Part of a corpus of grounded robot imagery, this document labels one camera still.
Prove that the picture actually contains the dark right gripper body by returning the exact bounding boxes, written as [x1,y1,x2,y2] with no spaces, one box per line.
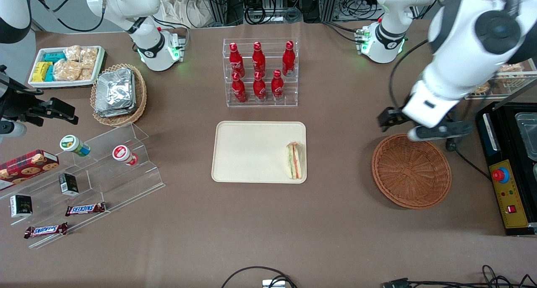
[0,65,31,122]

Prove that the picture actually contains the triangular sandwich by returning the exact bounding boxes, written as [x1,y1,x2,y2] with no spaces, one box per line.
[286,141,304,180]

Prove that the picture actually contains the white rectangular snack tray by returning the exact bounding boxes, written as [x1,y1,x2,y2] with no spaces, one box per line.
[28,45,106,89]

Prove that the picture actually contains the round brown wicker basket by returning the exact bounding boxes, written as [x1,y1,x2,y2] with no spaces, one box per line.
[371,133,452,209]

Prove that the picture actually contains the oval light wicker basket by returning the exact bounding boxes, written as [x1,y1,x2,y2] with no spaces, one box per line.
[90,63,147,127]

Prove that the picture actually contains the beige plastic tray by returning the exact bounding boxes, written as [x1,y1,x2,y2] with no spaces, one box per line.
[211,121,308,184]

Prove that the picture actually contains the green lid yogurt cup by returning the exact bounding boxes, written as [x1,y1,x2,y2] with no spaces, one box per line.
[59,135,91,157]

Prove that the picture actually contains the yellow snack pack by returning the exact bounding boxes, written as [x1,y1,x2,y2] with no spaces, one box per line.
[32,62,53,83]

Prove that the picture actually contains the stack of foil containers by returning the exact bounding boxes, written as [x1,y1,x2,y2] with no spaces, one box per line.
[94,67,137,118]

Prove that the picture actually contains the red tartan cookie box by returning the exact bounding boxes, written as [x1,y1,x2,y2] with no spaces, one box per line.
[0,149,60,192]

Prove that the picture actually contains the red lid yogurt cup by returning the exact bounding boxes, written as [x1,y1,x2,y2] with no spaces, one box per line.
[112,145,139,167]

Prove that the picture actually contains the small black box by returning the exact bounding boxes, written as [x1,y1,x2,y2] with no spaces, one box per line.
[10,195,33,219]
[58,173,80,197]

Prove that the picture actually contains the clear acrylic stepped shelf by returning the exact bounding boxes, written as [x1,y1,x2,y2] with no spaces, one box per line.
[0,122,166,249]

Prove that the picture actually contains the snickers chocolate bar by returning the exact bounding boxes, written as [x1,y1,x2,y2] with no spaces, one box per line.
[24,222,69,239]
[65,202,107,217]

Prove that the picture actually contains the clear container in machine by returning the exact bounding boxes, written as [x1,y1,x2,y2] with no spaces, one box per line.
[515,112,537,161]

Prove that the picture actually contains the red cola bottle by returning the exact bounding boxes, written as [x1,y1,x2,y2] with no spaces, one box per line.
[229,42,246,78]
[252,42,266,77]
[271,69,285,102]
[253,71,267,103]
[232,72,248,104]
[282,41,296,78]

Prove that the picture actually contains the black machine yellow panel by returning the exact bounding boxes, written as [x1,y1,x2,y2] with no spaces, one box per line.
[474,79,537,237]

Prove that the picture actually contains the clear acrylic bottle rack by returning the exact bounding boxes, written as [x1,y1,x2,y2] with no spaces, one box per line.
[223,38,299,108]

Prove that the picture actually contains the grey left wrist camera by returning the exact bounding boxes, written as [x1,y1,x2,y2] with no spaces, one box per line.
[407,122,473,143]

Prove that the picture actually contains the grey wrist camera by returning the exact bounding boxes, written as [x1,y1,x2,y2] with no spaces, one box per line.
[407,122,473,143]
[0,120,27,139]

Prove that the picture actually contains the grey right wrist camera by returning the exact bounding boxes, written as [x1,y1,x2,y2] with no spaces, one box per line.
[0,120,27,139]

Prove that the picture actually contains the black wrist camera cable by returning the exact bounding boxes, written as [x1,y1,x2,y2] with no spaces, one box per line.
[388,39,430,110]

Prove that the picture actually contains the black power cable with plug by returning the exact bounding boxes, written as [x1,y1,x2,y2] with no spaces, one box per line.
[445,138,494,182]

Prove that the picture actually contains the white wire rack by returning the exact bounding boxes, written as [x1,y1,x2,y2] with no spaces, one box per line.
[464,57,537,100]

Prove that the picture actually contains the aluminium frame post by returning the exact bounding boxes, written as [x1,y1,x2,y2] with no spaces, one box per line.
[204,0,229,27]
[321,0,341,23]

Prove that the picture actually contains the coiled black background cables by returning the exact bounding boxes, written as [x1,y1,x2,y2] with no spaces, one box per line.
[244,5,303,26]

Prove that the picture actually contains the black tangled cables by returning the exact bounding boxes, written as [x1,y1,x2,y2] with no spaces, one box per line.
[407,265,537,288]

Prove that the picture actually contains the black looped cable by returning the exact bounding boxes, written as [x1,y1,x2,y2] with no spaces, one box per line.
[221,266,299,288]

